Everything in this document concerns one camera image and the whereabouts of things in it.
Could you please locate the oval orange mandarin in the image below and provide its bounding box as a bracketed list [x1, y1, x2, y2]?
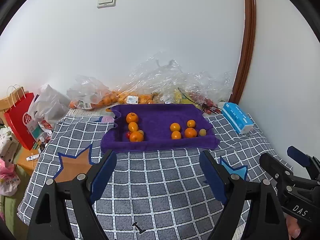
[128, 122, 139, 132]

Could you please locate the white wall switch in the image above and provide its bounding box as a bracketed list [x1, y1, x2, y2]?
[97, 0, 116, 9]

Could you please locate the blue tissue pack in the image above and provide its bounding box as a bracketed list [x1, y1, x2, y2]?
[221, 102, 254, 134]

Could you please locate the round orange mandarin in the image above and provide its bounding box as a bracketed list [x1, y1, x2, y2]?
[170, 122, 181, 132]

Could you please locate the person's right hand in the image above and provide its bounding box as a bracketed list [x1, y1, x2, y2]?
[286, 215, 301, 240]

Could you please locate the grey checkered star blanket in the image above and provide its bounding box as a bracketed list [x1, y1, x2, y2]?
[17, 112, 293, 240]

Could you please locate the large orange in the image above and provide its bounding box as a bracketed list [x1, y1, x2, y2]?
[126, 112, 139, 124]

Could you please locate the pale green small fruit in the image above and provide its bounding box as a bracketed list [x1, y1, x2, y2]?
[199, 129, 207, 137]

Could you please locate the white plastic bag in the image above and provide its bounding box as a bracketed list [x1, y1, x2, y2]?
[28, 84, 71, 134]

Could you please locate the purple towel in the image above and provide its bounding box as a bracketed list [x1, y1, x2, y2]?
[100, 104, 220, 153]

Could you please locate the brown wooden door frame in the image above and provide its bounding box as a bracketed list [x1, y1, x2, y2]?
[229, 0, 257, 104]

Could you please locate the small orange kumquat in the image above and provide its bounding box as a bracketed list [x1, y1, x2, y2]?
[187, 119, 196, 128]

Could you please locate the pink white plush bag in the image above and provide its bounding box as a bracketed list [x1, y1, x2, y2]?
[0, 159, 21, 197]

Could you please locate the black cable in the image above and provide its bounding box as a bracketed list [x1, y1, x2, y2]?
[177, 87, 222, 116]

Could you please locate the small orange mandarin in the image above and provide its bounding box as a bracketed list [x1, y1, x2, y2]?
[171, 131, 182, 140]

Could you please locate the orange front large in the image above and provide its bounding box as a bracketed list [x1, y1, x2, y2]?
[129, 131, 144, 142]

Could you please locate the bag of mandarins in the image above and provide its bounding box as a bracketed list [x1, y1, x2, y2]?
[67, 75, 118, 111]

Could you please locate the red paper shopping bag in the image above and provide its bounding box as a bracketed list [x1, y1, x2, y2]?
[4, 85, 35, 150]

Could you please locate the large clear plastic bag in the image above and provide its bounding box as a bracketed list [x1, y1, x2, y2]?
[116, 53, 232, 113]

